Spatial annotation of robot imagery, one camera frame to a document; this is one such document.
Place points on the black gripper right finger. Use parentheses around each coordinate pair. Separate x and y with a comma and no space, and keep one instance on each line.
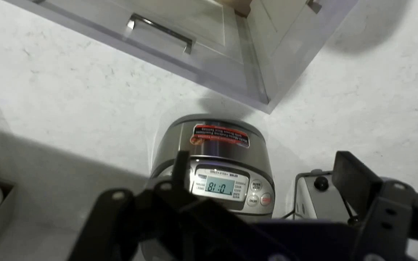
(398,222)

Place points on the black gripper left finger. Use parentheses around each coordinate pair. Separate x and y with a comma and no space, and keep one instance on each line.
(170,222)

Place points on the long white drawer front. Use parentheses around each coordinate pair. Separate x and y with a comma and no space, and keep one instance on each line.
(286,38)

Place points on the white toaster with black dots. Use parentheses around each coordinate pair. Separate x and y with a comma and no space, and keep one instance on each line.
(311,203)

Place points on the silver rice cooker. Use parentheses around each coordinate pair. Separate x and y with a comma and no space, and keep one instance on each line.
(218,145)

